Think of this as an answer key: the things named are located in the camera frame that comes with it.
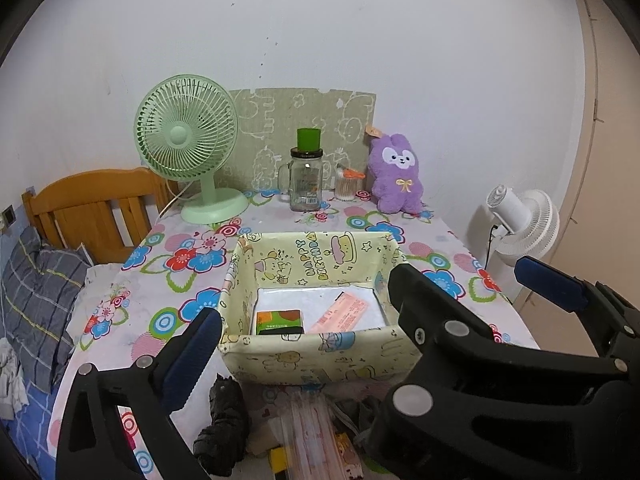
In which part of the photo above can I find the floral tablecloth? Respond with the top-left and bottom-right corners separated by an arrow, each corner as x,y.
50,187 -> 541,480

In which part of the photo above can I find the white floor fan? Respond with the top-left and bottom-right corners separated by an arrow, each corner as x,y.
482,184 -> 561,273

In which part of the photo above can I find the blue bed sheet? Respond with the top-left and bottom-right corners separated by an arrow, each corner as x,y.
0,380 -> 68,466

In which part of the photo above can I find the black plastic bag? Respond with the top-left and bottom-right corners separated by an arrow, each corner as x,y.
192,374 -> 249,478

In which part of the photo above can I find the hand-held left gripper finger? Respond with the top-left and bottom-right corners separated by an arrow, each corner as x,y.
55,305 -> 224,480

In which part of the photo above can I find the green desk fan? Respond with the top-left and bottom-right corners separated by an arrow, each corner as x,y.
134,74 -> 249,224

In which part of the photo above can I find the clear pack of pink straws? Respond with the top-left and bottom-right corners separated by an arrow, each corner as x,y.
270,387 -> 346,480

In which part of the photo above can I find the yellow cartoon fabric storage box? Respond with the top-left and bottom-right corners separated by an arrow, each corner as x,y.
217,230 -> 423,386

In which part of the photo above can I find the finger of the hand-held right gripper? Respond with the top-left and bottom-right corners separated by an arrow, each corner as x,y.
514,255 -> 640,361
364,262 -> 640,480

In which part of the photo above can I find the wooden bed headboard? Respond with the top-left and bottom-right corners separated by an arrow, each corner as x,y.
21,166 -> 176,264

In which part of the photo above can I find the cotton swab container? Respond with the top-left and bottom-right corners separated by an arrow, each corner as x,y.
334,164 -> 366,202

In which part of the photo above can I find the purple plush rabbit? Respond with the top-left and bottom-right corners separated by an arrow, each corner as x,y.
364,125 -> 426,214

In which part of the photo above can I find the white crumpled cloth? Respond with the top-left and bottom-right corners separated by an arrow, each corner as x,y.
0,337 -> 28,421

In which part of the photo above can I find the white fan cable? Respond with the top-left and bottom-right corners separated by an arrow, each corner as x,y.
156,180 -> 193,221

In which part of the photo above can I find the pink paper slip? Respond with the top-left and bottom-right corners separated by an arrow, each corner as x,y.
305,295 -> 371,335

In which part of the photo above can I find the dark grey cloth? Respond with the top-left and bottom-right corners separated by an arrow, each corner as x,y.
325,395 -> 386,441

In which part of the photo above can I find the green and orange packet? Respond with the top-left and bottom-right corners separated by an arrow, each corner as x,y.
255,309 -> 306,337

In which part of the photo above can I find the grey plaid pillow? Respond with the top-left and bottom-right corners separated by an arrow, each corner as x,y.
0,225 -> 96,393

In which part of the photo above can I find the yellow and black small packet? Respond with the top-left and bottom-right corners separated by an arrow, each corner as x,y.
270,447 -> 292,480

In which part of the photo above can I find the beige wooden door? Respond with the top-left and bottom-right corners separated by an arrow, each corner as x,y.
512,0 -> 640,331

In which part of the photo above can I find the glass jar with green lid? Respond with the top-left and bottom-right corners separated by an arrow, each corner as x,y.
276,128 -> 333,212

